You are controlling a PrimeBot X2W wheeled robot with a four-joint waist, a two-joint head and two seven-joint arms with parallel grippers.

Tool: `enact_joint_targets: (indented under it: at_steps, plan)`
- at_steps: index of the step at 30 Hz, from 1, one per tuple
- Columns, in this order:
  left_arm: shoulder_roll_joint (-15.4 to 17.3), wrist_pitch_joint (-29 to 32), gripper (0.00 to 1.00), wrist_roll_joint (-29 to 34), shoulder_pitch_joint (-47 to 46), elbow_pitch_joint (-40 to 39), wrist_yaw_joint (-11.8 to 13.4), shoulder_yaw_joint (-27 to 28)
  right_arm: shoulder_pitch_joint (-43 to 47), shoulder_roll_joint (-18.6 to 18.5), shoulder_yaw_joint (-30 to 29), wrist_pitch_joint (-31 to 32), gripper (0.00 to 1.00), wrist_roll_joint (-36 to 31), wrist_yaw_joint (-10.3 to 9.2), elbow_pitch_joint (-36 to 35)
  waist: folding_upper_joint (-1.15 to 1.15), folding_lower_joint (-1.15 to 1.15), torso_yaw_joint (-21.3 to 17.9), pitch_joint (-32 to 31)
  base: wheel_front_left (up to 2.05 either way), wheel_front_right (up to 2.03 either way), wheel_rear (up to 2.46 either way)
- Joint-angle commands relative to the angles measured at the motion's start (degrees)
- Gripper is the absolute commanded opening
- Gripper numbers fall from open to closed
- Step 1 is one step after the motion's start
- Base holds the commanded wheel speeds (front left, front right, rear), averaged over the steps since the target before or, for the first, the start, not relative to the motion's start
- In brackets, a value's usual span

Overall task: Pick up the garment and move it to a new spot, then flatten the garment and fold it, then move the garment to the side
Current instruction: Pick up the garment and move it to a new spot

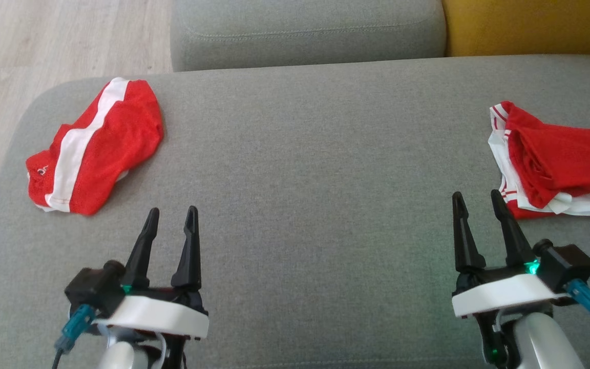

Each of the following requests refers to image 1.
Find red basketball jersey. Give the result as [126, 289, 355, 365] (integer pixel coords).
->
[488, 100, 590, 220]

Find black left cable teal plug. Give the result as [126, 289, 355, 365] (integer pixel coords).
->
[52, 303, 96, 369]

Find large grey sofa seat cushion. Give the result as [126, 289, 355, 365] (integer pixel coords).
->
[0, 55, 590, 369]

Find red shorts with white stripe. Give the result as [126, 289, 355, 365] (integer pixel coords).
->
[26, 77, 165, 216]

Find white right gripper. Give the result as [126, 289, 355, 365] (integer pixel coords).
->
[451, 189, 568, 319]

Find yellow sofa back cushion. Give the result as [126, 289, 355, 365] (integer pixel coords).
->
[442, 0, 590, 57]

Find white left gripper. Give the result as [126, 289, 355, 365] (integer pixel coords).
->
[93, 206, 210, 339]

